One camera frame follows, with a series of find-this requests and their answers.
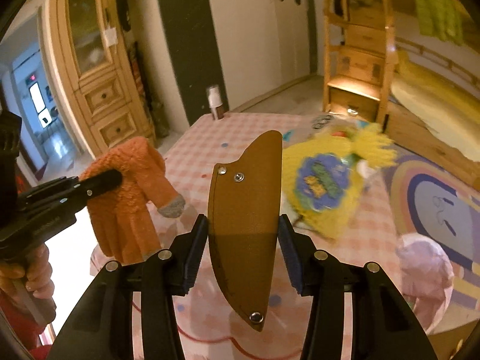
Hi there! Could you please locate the green hanging jacket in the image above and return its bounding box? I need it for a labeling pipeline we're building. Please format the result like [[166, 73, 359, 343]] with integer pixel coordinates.
[[415, 0, 464, 46]]

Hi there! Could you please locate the orange fuzzy glove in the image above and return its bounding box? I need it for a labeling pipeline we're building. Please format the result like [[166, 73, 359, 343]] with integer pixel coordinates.
[[79, 136, 185, 265]]

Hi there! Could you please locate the white bottle on floor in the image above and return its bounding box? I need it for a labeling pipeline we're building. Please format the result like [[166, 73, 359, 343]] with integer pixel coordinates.
[[207, 85, 224, 120]]

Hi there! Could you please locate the wooden bunk bed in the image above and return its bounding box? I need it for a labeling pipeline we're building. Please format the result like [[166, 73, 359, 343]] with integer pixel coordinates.
[[385, 0, 479, 189]]

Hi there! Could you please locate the pink checkered table cloth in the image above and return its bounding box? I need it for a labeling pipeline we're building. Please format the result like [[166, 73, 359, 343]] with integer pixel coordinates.
[[89, 111, 443, 360]]

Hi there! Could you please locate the wooden drawer staircase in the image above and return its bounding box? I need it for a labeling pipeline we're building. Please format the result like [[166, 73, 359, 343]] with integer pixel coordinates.
[[323, 0, 398, 125]]

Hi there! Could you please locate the rainbow oval rug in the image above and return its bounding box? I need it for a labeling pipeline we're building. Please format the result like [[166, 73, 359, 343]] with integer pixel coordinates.
[[383, 146, 479, 313]]

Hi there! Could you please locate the person left hand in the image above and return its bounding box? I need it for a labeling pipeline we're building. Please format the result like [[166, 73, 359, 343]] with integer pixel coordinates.
[[1, 244, 55, 304]]

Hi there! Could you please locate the wooden cabinet with drawers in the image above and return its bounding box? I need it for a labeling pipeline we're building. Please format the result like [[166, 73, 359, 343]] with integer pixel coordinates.
[[49, 0, 155, 157]]

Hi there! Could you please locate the orange knife sheath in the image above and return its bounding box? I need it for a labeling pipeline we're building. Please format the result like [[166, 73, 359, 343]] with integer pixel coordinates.
[[208, 130, 282, 332]]

